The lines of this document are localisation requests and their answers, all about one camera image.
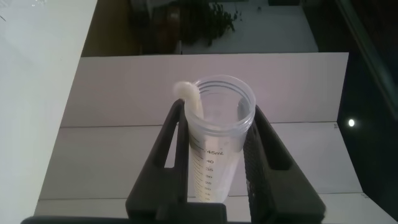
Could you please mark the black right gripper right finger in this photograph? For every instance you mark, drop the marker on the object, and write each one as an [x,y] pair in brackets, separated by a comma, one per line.
[280,193]

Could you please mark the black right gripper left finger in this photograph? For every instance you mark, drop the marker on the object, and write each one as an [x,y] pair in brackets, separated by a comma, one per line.
[161,186]

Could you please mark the yellow liquid test tube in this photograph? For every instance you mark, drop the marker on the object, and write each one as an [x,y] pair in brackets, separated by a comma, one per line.
[217,130]

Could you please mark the dark green potted plant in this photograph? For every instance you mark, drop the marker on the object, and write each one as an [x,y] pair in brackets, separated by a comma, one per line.
[208,18]

